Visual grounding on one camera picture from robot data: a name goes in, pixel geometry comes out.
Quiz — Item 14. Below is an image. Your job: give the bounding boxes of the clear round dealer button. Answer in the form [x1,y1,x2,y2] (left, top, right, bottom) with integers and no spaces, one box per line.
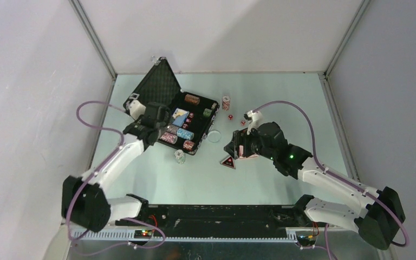
[206,130,222,143]

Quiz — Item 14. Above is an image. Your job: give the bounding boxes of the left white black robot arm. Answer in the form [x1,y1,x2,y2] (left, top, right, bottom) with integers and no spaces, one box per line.
[61,100,174,232]

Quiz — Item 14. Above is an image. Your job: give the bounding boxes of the green chip stack in case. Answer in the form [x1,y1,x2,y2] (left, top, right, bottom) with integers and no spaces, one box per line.
[203,108,212,118]

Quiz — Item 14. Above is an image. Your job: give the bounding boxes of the red dice in case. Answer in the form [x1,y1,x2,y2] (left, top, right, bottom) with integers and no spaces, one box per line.
[181,112,194,129]

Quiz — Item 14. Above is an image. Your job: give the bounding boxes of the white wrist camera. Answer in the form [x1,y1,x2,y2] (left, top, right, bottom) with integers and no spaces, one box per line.
[244,110,263,135]
[127,99,146,120]

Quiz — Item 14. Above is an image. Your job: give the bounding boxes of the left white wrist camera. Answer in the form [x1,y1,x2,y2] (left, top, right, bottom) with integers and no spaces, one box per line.
[127,99,146,120]

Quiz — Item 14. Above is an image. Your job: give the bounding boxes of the red chip stack in case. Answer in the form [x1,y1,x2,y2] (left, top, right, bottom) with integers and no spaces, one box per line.
[183,140,195,151]

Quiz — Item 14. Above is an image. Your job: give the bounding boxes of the light blue chip stack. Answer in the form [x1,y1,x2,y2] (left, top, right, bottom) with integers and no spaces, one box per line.
[176,128,194,141]

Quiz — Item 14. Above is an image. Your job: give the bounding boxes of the purple chip stack in case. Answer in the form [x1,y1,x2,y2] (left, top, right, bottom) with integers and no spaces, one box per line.
[167,125,179,135]

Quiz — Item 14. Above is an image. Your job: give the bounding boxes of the red white chip stack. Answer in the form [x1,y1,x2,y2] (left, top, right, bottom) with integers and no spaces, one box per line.
[222,95,231,111]

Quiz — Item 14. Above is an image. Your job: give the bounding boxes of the brown chip stack in case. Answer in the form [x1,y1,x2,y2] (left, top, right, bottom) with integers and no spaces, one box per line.
[184,94,200,106]

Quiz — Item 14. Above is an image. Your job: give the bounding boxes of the green white chip stack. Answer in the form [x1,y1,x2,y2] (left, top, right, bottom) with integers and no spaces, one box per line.
[174,149,186,164]

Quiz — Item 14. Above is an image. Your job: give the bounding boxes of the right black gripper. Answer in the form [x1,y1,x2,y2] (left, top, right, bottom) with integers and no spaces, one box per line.
[223,123,276,161]

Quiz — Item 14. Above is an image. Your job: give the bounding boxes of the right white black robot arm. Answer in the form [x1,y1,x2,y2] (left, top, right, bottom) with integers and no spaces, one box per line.
[224,122,405,250]

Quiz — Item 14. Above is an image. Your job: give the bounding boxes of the red playing card deck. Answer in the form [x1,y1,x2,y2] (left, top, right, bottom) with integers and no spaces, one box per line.
[238,145,259,159]

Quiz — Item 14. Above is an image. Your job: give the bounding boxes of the black aluminium poker case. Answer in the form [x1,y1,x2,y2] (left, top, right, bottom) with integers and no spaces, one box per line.
[123,57,220,155]

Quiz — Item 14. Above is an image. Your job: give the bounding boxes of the blue playing card deck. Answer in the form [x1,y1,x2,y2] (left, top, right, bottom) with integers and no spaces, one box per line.
[172,108,189,127]

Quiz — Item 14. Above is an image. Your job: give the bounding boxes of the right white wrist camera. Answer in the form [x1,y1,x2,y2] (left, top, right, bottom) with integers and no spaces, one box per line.
[244,110,263,135]

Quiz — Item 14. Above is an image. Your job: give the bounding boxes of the black triangular all-in button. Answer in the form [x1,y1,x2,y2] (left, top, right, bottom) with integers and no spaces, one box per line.
[220,155,236,169]

